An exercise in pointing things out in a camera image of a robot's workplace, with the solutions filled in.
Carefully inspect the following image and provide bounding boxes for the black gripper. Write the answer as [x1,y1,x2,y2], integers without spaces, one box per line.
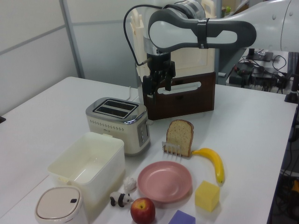
[142,51,176,105]

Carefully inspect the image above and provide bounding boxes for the slice of bread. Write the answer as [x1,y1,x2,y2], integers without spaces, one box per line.
[165,119,195,158]

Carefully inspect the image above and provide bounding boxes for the cream and chrome toaster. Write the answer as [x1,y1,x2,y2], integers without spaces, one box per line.
[85,97,151,157]

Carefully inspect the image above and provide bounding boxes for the cream and brown toy cabinet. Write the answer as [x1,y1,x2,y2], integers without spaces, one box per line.
[129,0,218,121]

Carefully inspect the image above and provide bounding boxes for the yellow banana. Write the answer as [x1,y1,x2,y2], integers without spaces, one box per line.
[191,147,225,186]

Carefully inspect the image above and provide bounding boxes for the pink plate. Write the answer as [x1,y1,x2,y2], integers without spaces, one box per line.
[137,161,193,203]

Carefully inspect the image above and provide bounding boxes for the black monitor stand base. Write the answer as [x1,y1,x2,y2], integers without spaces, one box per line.
[245,48,274,62]

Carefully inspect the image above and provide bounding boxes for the white rectangular plastic container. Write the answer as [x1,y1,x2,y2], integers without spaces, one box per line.
[47,132,126,210]

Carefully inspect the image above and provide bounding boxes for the small white figurine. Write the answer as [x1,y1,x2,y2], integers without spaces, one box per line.
[123,176,138,191]

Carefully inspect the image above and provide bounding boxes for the panda figurine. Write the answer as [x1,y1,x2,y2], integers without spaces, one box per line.
[109,191,134,208]

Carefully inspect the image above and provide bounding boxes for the yellow foam cube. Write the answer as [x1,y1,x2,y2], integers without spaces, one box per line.
[195,180,221,212]

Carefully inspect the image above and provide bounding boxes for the red apple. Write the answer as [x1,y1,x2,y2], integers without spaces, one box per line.
[130,197,156,224]

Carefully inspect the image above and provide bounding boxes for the purple foam cube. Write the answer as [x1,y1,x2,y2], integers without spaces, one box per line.
[168,210,196,224]

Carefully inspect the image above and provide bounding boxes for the small cream lidded bin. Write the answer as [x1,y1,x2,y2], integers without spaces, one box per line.
[34,186,87,224]

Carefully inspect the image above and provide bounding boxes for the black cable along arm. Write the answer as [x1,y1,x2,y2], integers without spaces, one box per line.
[123,4,164,66]

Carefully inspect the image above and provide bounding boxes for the white drawer handle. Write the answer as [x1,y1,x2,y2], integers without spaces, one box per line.
[157,81,202,95]

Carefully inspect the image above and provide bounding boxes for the black strap around arm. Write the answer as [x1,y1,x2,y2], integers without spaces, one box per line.
[197,18,210,49]

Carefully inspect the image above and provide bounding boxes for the tangle of black cables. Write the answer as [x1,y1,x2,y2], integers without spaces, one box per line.
[230,61,290,94]

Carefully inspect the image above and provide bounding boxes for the black clamp mount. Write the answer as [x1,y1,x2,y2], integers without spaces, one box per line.
[284,73,299,105]

